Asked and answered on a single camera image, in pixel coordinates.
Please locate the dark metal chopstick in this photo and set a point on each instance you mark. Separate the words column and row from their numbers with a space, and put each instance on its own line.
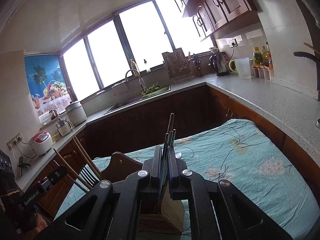
column 164, row 166

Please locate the dish soap bottle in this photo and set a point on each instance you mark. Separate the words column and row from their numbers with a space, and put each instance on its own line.
column 135, row 68

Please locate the steel fork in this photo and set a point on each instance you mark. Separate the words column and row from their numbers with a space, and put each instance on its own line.
column 85, row 180

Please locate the spice jar rack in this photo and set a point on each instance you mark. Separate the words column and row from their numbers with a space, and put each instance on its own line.
column 263, row 72

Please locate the white red rice cooker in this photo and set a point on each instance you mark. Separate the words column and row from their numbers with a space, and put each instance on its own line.
column 41, row 143

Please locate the fruit poster blind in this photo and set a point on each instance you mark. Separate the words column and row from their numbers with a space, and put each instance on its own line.
column 47, row 86

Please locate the steel spoon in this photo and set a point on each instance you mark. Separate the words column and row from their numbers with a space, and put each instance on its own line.
column 178, row 155

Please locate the wooden utensil holder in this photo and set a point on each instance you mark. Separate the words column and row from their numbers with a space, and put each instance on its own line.
column 165, row 217

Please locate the yellow oil bottle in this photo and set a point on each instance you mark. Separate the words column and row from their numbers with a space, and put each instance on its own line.
column 257, row 56

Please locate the kitchen faucet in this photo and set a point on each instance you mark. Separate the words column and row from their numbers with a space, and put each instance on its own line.
column 140, row 79

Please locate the green vegetable basket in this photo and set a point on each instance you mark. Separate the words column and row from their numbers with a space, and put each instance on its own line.
column 155, row 89

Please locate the small black tripod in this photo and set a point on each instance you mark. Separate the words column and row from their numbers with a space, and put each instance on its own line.
column 22, row 165

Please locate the teal floral tablecloth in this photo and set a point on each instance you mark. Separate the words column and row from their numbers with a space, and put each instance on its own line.
column 240, row 153

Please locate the person's left hand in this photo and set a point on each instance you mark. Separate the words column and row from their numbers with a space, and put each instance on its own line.
column 40, row 224

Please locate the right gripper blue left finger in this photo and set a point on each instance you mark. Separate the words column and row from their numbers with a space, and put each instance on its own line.
column 156, row 172

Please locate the white plastic jug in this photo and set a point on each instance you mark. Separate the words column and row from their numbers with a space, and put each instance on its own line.
column 241, row 66

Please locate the upper wooden cabinets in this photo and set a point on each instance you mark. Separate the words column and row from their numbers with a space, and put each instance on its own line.
column 218, row 18

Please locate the white electric pot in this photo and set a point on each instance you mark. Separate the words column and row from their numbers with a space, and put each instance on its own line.
column 76, row 113

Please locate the wall power socket left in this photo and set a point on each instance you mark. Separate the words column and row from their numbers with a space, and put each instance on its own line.
column 11, row 143

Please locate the knife block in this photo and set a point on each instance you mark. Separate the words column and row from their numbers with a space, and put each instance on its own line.
column 197, row 64

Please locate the steel electric kettle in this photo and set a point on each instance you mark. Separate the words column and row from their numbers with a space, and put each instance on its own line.
column 219, row 64

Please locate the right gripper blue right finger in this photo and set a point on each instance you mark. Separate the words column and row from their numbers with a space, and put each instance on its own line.
column 174, row 177

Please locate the dish rack with boards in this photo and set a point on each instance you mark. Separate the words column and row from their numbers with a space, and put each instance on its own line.
column 177, row 65

